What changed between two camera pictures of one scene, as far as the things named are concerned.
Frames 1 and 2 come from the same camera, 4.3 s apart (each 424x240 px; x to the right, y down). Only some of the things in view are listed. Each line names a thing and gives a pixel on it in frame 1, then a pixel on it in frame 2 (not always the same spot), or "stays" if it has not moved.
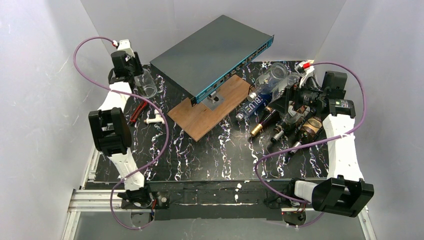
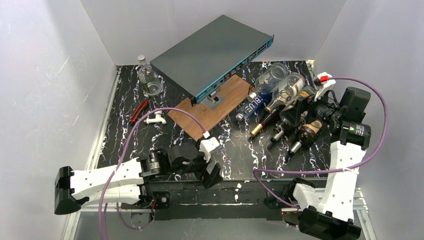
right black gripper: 294,96 → 306,108
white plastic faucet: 158,118 stays
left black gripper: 133,66 → 205,172
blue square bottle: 252,107 stays
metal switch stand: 214,100 stays
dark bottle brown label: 310,131 stays
